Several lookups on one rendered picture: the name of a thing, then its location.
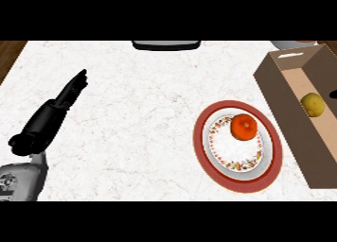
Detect white floral rim plate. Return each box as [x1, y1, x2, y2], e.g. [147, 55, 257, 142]
[201, 107, 272, 182]

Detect pale grey round container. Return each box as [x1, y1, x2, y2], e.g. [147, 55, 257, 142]
[269, 40, 320, 51]

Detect orange fruit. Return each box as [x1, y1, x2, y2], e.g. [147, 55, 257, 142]
[229, 113, 260, 142]

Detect brown cardboard box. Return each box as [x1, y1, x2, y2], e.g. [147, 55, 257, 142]
[251, 43, 337, 190]

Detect yellow lemon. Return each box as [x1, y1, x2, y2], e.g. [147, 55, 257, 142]
[298, 92, 326, 118]

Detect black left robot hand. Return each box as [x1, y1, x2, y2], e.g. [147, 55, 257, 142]
[7, 68, 90, 157]

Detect red oval placemat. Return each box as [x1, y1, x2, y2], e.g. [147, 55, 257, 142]
[192, 99, 285, 194]

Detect black and grey appliance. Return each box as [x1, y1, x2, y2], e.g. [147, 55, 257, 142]
[130, 40, 202, 52]

